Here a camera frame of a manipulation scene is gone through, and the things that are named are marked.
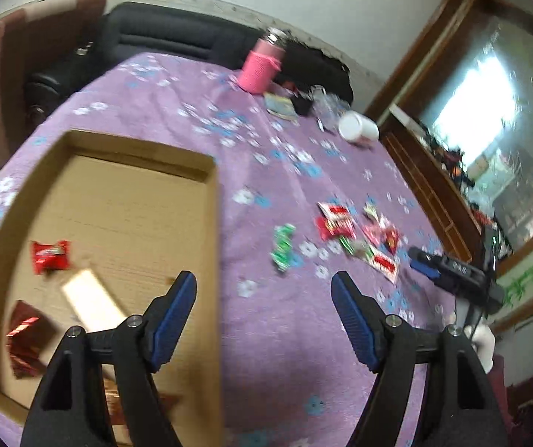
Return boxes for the person's right hand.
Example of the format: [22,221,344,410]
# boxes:
[448,312,497,375]

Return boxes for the red snack packet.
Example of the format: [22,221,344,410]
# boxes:
[317,216,356,242]

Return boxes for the purple floral tablecloth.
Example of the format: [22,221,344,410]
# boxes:
[0,51,486,447]

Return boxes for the white flat box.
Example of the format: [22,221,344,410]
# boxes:
[386,104,428,134]

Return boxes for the white jar with red label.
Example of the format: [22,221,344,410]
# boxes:
[338,111,380,143]

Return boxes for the shallow cardboard box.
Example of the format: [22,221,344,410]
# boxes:
[0,129,224,447]

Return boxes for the dark clothes pile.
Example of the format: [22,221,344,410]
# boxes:
[276,39,353,103]

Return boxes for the red packet with round label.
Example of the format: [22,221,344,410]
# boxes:
[32,240,70,275]

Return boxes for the long white red packet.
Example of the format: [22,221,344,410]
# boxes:
[368,248,400,286]

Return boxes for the pink sleeved bottle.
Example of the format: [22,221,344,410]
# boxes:
[239,28,288,94]

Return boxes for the small red packet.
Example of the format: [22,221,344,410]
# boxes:
[383,227,403,255]

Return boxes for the crinkled red foil packet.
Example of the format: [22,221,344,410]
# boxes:
[6,300,58,379]

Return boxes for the black sofa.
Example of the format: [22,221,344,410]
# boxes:
[26,2,355,122]

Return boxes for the green and white candy packet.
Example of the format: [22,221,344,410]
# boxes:
[270,223,298,272]

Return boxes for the white packet with red label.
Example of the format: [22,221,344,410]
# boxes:
[317,202,350,221]

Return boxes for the pink snack packet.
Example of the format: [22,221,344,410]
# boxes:
[361,221,387,249]

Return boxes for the clear glass jar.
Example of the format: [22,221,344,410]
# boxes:
[310,90,349,120]

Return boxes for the green fabric wallet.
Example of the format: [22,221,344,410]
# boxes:
[263,92,301,124]

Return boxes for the brown armchair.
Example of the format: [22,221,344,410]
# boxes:
[0,0,108,168]

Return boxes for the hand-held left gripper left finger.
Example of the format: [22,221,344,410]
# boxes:
[20,270,198,447]

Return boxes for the olive green snack packet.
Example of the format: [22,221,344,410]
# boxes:
[340,237,370,258]

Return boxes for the wooden cabinet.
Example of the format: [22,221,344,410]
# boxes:
[364,0,533,336]

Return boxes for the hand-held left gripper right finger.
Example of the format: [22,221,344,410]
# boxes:
[330,271,509,447]

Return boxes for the pile of dark trinkets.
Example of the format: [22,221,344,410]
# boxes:
[423,120,478,188]

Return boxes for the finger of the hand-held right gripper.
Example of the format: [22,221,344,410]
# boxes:
[408,247,442,266]
[409,260,441,284]

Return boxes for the beige wafer packet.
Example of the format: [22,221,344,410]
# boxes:
[60,267,128,332]

